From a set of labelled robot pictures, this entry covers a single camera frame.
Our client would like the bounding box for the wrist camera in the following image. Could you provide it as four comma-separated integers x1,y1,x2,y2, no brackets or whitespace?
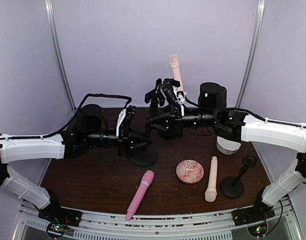
116,105,137,137
161,78,186,117

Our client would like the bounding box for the right aluminium frame post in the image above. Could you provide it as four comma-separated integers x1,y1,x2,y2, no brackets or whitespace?
235,0,265,108

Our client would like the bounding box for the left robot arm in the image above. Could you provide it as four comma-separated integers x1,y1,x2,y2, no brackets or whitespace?
0,104,151,210

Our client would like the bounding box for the pink microphone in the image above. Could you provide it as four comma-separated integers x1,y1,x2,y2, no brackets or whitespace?
125,170,155,222

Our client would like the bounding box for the left aluminium frame post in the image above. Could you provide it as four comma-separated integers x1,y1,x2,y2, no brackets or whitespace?
45,0,76,111

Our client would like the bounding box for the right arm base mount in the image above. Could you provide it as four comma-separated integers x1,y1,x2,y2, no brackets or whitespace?
232,207,275,238

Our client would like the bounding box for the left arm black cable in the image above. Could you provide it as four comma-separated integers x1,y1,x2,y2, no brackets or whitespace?
0,92,132,141

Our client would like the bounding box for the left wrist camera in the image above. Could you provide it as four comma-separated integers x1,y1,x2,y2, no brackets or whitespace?
116,105,137,137

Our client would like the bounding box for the aluminium frame post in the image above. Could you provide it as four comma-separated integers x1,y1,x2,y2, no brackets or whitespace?
45,0,76,111
235,0,265,108

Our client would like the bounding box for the red patterned bowl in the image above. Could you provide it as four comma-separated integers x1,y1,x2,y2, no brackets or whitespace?
176,159,204,184

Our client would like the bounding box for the black microphone stand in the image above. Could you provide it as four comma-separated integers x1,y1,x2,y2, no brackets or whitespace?
157,78,182,138
220,155,257,199
127,78,165,168

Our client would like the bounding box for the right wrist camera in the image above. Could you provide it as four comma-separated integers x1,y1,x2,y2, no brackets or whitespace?
161,78,186,117

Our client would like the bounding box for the white scalloped bowl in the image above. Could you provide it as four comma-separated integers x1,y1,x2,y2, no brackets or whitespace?
216,136,241,155

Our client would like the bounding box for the cream microphone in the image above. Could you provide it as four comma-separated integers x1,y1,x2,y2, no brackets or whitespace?
168,54,184,92
205,156,218,203

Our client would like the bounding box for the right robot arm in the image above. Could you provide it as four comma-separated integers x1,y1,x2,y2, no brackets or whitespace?
145,79,306,208

